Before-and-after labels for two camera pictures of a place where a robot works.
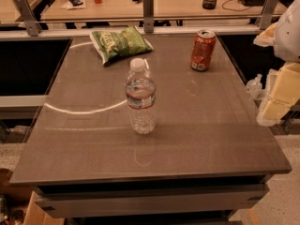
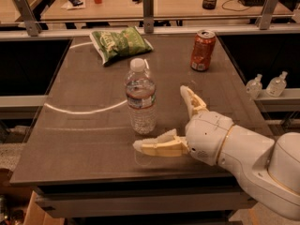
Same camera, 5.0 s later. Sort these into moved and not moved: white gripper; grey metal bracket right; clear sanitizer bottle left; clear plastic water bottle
Moved: white gripper
Not moved: clear plastic water bottle; grey metal bracket right; clear sanitizer bottle left
